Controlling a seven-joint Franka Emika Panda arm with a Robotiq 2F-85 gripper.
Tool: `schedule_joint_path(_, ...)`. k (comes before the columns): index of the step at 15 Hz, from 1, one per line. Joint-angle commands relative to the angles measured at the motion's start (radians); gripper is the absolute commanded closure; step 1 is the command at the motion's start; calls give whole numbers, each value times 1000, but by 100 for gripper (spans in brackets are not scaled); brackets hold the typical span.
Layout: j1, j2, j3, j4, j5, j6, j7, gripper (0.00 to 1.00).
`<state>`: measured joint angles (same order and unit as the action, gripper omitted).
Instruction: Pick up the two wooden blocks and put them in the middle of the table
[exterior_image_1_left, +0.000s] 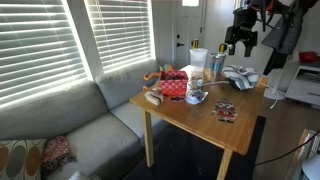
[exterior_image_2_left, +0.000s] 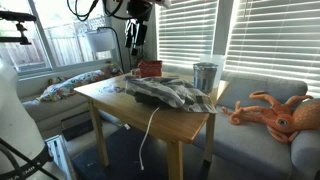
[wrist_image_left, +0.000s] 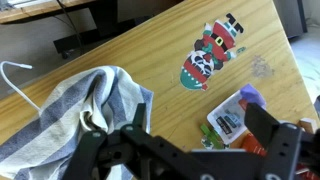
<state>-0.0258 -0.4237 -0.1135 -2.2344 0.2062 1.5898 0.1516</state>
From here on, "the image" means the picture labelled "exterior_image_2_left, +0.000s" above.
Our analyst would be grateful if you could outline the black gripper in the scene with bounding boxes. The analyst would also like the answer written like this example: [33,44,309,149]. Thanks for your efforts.
[125,0,155,48]

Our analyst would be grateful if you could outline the white shade arc lamp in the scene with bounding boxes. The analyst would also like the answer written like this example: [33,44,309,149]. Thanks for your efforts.
[85,25,126,74]

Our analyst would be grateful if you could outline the red woven basket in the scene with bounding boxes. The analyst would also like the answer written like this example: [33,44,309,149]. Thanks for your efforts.
[137,59,164,79]

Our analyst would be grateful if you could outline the white horizontal window blind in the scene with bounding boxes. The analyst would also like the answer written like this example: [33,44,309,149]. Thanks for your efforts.
[223,0,320,98]
[156,0,220,70]

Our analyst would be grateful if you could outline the grey white striped cloth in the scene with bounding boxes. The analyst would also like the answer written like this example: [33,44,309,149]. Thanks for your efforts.
[123,75,218,114]

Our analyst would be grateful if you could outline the white framed glass window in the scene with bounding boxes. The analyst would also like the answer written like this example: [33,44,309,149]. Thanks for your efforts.
[0,0,116,74]

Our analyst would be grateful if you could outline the colourful patterned pillow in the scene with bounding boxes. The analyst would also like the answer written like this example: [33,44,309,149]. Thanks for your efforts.
[37,68,113,103]

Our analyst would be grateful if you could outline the shiny metal cup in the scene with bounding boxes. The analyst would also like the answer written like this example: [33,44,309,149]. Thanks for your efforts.
[192,62,219,94]

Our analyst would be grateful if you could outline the light wooden table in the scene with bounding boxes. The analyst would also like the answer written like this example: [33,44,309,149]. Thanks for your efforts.
[73,70,230,180]

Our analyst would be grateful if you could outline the clear plastic container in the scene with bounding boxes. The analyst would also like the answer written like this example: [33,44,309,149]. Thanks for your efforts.
[199,54,227,90]

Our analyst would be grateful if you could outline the dark low box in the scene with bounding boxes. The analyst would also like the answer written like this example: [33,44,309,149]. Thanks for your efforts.
[60,110,95,142]

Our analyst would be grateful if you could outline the dark blue rug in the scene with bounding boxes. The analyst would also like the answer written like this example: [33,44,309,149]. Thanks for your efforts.
[71,124,214,180]

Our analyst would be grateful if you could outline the white ribbed box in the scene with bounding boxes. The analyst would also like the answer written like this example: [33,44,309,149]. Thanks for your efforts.
[44,134,78,180]

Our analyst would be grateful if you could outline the grey fabric sofa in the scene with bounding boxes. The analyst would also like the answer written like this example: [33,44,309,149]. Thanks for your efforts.
[16,61,320,180]

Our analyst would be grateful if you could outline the orange octopus plush toy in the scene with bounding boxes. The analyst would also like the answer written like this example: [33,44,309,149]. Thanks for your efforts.
[220,89,320,144]

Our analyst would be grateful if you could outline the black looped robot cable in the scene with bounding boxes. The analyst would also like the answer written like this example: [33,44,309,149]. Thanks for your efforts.
[65,0,134,22]

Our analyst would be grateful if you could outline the white cable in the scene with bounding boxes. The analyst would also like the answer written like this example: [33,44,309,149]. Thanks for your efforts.
[138,105,162,172]

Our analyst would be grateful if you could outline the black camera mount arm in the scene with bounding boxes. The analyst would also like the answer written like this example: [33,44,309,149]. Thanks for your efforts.
[0,9,38,46]

